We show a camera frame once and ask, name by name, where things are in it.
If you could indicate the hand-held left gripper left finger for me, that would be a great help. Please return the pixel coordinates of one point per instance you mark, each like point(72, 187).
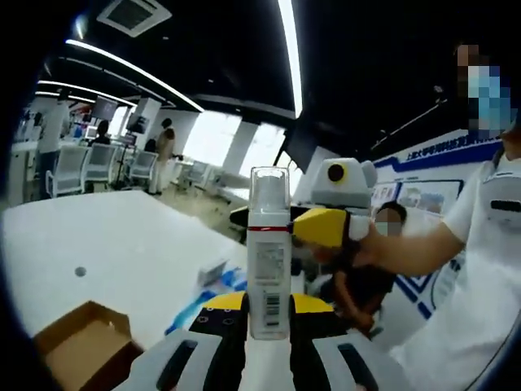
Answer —
point(215, 326)

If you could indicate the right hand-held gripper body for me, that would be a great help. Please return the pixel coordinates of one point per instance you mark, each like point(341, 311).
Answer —
point(350, 187)

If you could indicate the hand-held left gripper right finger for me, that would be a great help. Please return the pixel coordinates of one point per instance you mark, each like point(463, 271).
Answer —
point(309, 326)

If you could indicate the blue wipes pack soft item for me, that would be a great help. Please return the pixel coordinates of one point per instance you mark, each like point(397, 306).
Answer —
point(191, 313)

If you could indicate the blue tissue pack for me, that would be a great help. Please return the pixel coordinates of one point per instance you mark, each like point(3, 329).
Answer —
point(234, 279)

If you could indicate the white pump bottle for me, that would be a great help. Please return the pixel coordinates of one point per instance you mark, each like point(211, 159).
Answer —
point(268, 260)

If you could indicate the brown cardboard shoe box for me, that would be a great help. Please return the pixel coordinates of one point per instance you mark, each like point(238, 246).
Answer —
point(81, 342)

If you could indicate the small white box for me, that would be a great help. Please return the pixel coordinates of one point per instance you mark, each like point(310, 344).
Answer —
point(211, 272)

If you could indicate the black panel on stand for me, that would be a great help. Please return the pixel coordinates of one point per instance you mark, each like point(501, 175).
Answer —
point(301, 148)

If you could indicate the round table grommet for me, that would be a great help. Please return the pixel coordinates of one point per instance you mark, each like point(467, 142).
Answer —
point(80, 271)

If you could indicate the ceiling light strip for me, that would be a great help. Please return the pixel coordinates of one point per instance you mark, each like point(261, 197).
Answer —
point(130, 69)
point(293, 53)

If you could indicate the person in white shirt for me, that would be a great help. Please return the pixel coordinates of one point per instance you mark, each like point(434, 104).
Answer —
point(468, 305)

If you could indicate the white office chair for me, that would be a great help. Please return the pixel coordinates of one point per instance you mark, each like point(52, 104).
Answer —
point(67, 171)
point(142, 169)
point(99, 165)

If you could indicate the ceiling air vent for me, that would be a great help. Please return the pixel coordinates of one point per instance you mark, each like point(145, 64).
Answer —
point(134, 16)

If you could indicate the wall-mounted screen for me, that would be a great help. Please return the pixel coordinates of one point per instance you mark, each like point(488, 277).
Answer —
point(106, 106)

